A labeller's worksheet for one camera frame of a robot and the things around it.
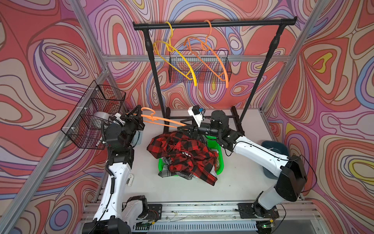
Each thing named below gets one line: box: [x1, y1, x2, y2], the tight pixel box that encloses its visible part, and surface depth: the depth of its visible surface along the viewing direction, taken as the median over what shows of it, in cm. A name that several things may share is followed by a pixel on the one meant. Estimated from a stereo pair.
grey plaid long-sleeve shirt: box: [157, 156, 218, 180], surface depth 76 cm
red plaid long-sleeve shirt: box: [147, 130, 220, 187], surface depth 76 cm
